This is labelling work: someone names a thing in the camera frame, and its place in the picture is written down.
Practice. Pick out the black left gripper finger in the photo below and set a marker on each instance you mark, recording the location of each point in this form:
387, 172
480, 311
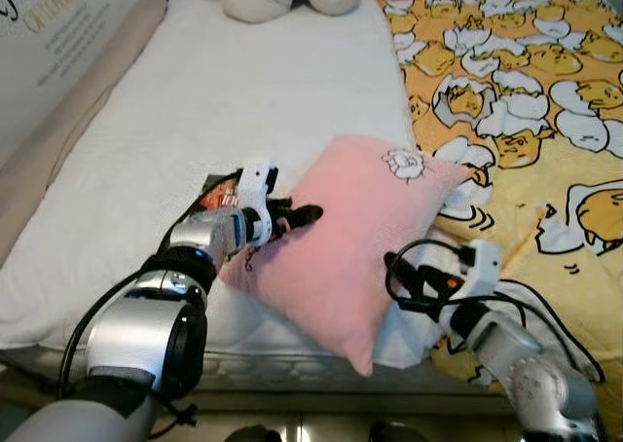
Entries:
306, 211
296, 225

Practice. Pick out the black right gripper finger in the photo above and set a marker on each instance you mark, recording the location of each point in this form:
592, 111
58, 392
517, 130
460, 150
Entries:
409, 301
401, 267

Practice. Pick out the pink pillow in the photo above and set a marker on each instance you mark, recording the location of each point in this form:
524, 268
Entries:
331, 247

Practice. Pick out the red and black snack packet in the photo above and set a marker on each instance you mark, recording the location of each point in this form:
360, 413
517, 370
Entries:
219, 197

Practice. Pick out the yellow cartoon egg blanket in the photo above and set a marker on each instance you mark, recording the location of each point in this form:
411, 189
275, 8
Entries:
555, 262

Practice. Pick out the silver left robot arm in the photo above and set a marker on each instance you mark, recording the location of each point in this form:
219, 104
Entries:
136, 335

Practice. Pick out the white quilted mattress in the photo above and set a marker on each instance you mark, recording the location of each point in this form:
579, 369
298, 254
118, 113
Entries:
224, 101

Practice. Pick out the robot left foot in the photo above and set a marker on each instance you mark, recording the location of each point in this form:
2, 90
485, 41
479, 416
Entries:
253, 433

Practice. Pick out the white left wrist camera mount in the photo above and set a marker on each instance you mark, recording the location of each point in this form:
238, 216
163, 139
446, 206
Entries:
255, 184

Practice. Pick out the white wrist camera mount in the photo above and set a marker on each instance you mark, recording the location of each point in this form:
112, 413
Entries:
484, 267
255, 184

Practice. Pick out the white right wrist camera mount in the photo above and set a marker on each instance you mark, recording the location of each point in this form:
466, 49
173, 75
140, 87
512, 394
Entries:
484, 267

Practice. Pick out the beige padded bed rail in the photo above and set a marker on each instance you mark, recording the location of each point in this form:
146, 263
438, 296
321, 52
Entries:
58, 140

